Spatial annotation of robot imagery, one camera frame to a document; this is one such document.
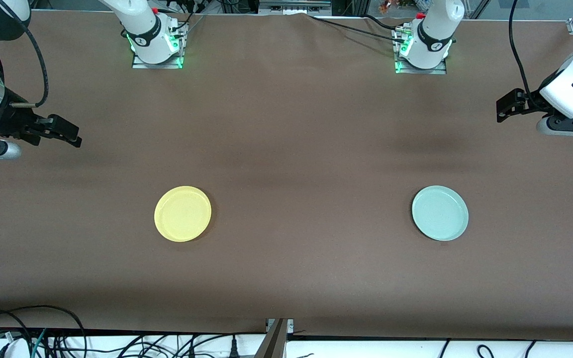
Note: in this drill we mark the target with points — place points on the aluminium profile beam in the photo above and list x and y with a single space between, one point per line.
274 343

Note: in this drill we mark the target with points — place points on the colourful toys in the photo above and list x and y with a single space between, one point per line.
396 5

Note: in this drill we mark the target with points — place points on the grey metal rail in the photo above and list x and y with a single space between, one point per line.
291 7

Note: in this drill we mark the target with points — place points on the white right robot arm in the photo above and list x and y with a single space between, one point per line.
142 30

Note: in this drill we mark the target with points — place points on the brown table cover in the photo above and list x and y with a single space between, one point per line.
286 268

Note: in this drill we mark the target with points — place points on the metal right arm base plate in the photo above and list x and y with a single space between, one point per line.
167 65

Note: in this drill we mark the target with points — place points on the pale green plate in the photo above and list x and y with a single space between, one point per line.
439 213

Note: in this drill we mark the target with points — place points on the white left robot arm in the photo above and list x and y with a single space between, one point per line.
433 30

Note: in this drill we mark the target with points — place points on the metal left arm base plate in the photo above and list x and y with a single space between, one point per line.
438 71

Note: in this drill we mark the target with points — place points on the yellow plate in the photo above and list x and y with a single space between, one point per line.
182 214

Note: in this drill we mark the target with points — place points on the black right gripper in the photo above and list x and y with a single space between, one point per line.
9 119

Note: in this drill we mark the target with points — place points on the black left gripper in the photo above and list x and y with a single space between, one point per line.
529 102

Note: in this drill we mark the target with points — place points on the black power plug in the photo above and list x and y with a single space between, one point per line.
234 348

